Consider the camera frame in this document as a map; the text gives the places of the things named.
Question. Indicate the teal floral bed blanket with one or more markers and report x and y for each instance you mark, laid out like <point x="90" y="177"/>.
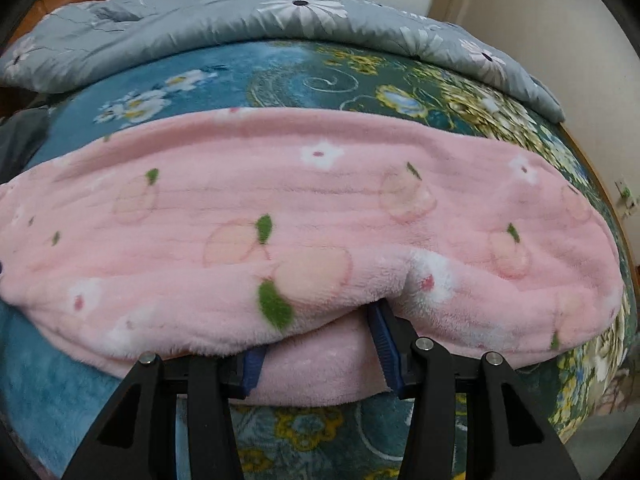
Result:
<point x="300" y="80"/>

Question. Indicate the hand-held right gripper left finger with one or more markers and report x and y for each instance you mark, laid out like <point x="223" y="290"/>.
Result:
<point x="252" y="367"/>

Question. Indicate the wall socket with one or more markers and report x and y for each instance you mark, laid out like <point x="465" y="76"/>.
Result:
<point x="623" y="192"/>

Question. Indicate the dark grey cloth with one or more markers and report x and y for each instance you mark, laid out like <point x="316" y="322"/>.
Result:
<point x="20" y="132"/>

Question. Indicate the pink fleece garment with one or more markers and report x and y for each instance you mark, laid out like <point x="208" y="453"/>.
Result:
<point x="320" y="210"/>

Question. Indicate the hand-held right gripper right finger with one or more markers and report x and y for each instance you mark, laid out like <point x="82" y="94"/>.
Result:
<point x="386" y="355"/>

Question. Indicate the grey-blue floral quilt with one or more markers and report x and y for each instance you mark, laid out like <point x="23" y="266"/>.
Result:
<point x="250" y="20"/>

